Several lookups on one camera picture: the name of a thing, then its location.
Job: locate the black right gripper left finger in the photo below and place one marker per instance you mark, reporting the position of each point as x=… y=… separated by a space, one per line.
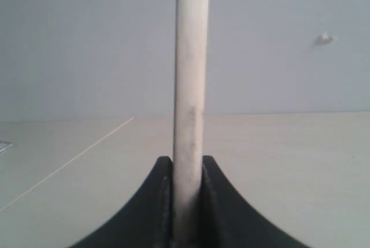
x=145 y=220

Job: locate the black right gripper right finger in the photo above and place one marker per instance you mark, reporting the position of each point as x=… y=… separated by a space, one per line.
x=228 y=220

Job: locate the wooden paint brush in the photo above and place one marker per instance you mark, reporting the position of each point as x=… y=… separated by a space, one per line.
x=190 y=75

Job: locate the small white wall nub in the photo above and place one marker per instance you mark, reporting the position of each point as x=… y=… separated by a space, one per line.
x=324 y=39

